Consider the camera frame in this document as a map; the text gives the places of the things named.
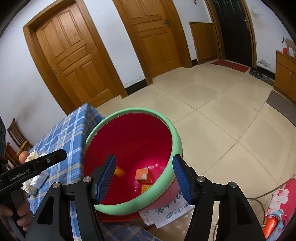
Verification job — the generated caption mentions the large cream paper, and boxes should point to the large cream paper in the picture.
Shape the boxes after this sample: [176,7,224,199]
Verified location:
[22,180,38,196]

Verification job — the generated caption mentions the white tissue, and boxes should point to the white tissue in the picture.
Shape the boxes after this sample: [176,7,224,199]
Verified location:
[30,171,49,189]

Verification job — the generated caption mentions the orange cardboard box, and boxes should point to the orange cardboard box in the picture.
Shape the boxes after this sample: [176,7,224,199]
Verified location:
[135,168,152,185]

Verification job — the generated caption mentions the orange paper scrap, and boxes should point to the orange paper scrap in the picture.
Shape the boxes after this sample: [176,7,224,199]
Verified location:
[114,166,125,176]

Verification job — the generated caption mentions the person's left hand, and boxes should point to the person's left hand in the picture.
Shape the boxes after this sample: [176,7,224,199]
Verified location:
[1,190,33,232]

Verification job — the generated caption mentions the near wooden chair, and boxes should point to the near wooden chair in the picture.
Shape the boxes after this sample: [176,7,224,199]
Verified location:
[4,143,21,167]

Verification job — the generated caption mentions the wooden chair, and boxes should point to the wooden chair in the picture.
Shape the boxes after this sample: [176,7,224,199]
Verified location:
[8,118,33,151]
[4,143,21,167]

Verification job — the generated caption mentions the large apple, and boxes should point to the large apple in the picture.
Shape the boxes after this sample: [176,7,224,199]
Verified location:
[18,151,30,164]

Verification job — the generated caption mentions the small crumpled cream paper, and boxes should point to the small crumpled cream paper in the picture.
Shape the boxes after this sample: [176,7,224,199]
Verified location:
[25,151,46,163]

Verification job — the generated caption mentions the orange object on floor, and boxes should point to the orange object on floor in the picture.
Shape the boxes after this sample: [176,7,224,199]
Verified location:
[262,216,278,240]

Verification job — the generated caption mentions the far wooden chair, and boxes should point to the far wooden chair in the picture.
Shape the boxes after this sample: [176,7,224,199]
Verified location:
[8,118,33,151]

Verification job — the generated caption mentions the floral cloth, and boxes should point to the floral cloth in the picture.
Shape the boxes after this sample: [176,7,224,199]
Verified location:
[264,174,295,240]

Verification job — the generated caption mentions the blue plaid tablecloth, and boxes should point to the blue plaid tablecloth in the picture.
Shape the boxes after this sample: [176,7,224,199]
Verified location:
[29,103,157,240]

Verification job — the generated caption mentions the printed white paper bag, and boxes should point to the printed white paper bag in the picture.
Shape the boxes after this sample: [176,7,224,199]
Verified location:
[138,190,195,228]

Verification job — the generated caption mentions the red basin green rim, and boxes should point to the red basin green rim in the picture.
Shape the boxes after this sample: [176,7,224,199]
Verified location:
[83,108,183,215]

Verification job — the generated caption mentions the grey floor mat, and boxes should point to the grey floor mat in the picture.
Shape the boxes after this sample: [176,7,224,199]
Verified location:
[266,90,296,126]

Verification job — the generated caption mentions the left wooden door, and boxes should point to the left wooden door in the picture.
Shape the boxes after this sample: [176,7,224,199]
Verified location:
[23,1,127,114]

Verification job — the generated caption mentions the wooden door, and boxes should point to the wooden door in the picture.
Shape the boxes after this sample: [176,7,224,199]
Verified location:
[113,1,192,84]
[23,1,127,114]

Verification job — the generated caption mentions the shoes by door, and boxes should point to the shoes by door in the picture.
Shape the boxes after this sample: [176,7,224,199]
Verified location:
[249,68,274,86]

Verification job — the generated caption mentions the wooden sideboard cabinet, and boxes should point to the wooden sideboard cabinet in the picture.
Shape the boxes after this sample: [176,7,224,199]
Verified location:
[274,50,296,102]

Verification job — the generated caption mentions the red doormat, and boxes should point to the red doormat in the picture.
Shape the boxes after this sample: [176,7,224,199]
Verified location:
[211,59,249,73]

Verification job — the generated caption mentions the dark entrance door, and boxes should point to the dark entrance door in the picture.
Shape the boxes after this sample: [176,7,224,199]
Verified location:
[205,0,256,68]

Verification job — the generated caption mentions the cardboard box on cabinet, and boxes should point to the cardboard box on cabinet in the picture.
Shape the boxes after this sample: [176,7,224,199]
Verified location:
[286,39,296,59]

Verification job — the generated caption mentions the middle wooden door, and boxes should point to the middle wooden door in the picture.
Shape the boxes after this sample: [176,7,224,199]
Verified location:
[113,1,192,84]

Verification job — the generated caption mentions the small wooden wall cabinet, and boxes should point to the small wooden wall cabinet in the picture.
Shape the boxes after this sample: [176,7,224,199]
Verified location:
[189,22,220,64]

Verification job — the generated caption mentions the wall light switch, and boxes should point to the wall light switch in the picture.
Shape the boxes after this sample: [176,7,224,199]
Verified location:
[252,9,262,16]

